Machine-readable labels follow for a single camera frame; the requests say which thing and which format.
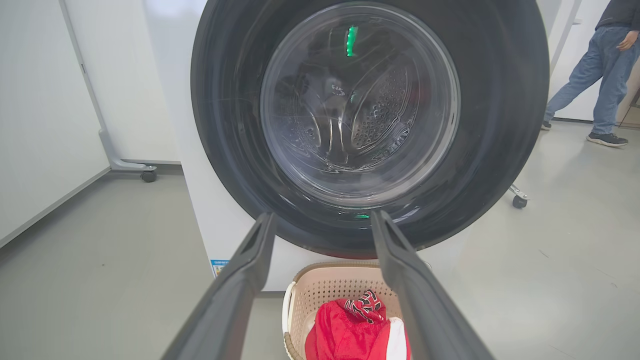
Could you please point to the person in blue jeans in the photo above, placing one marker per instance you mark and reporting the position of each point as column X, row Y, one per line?
column 607, row 60

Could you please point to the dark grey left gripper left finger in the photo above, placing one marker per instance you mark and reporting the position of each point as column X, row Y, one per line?
column 235, row 300

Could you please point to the glass washing machine door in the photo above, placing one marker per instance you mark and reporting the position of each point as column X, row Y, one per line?
column 230, row 100

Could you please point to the red white sports jersey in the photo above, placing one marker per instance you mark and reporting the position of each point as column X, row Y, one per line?
column 340, row 335

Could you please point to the blue energy label sticker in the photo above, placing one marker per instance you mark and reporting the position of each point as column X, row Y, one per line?
column 218, row 267

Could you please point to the cream perforated laundry basket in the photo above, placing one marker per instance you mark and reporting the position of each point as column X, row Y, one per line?
column 325, row 290

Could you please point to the white partition with metal leg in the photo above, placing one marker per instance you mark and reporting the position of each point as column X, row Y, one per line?
column 135, row 100

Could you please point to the washing machine drum opening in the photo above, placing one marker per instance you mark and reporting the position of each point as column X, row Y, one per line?
column 380, row 110

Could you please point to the white front-load washing machine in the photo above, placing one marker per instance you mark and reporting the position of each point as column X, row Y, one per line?
column 200, row 190

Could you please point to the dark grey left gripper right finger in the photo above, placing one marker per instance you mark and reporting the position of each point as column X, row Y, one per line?
column 425, row 310

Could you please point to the black caster wheel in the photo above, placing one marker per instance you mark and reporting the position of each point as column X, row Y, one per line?
column 148, row 176
column 520, row 202

